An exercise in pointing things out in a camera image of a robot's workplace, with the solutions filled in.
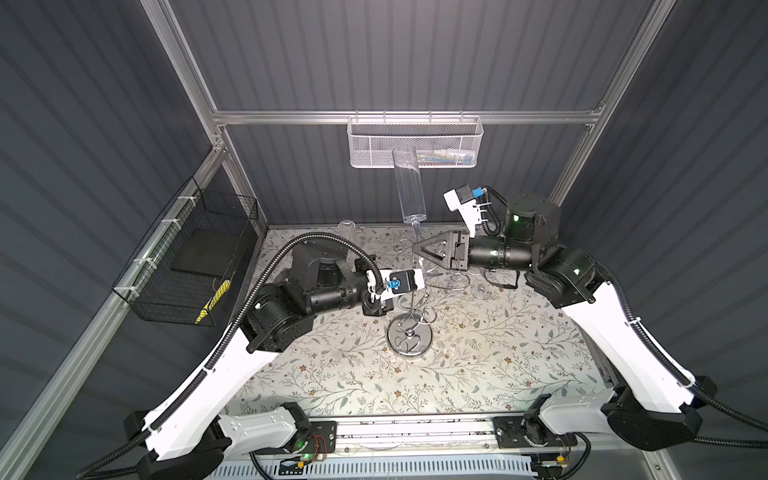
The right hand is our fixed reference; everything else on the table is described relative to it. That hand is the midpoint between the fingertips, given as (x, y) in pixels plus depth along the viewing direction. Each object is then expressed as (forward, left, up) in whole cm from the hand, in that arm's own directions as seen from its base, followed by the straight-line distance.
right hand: (417, 254), depth 53 cm
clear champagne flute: (+32, +20, -27) cm, 46 cm away
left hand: (-1, +1, -3) cm, 3 cm away
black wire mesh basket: (+9, +56, -16) cm, 59 cm away
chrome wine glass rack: (+5, 0, -43) cm, 43 cm away
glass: (+22, -25, -47) cm, 57 cm away
